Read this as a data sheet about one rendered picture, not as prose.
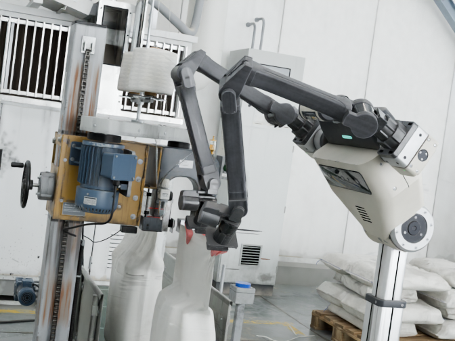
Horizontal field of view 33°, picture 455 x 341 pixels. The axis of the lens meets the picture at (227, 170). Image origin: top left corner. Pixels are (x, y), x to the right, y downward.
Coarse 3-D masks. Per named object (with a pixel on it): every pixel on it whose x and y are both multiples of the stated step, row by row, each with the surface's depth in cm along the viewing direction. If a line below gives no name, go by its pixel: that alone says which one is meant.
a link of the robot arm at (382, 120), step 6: (354, 108) 215; (360, 108) 214; (366, 108) 214; (372, 108) 216; (378, 108) 217; (378, 114) 214; (384, 114) 217; (378, 120) 213; (384, 120) 213; (378, 126) 214; (384, 126) 214
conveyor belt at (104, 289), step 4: (100, 288) 465; (104, 288) 467; (108, 288) 468; (104, 292) 456; (104, 296) 446; (104, 300) 436; (104, 304) 427; (104, 308) 420; (104, 312) 411; (104, 316) 403; (104, 320) 395; (104, 324) 387; (100, 328) 379; (100, 332) 372; (100, 336) 365; (100, 340) 359; (104, 340) 360
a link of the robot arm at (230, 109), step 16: (224, 96) 209; (224, 112) 211; (240, 112) 216; (224, 128) 217; (240, 128) 218; (224, 144) 221; (240, 144) 220; (240, 160) 223; (240, 176) 225; (240, 192) 227
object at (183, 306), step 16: (192, 240) 267; (176, 256) 294; (192, 256) 265; (208, 256) 253; (176, 272) 293; (192, 272) 263; (208, 272) 251; (176, 288) 278; (192, 288) 262; (208, 288) 249; (160, 304) 276; (176, 304) 260; (192, 304) 257; (208, 304) 248; (160, 320) 269; (176, 320) 258; (192, 320) 255; (208, 320) 256; (160, 336) 266; (176, 336) 255; (192, 336) 254; (208, 336) 255
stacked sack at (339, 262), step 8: (328, 256) 588; (336, 256) 580; (344, 256) 578; (352, 256) 576; (360, 256) 584; (368, 256) 586; (376, 256) 591; (328, 264) 577; (336, 264) 571; (344, 264) 563; (408, 264) 581; (344, 272) 560
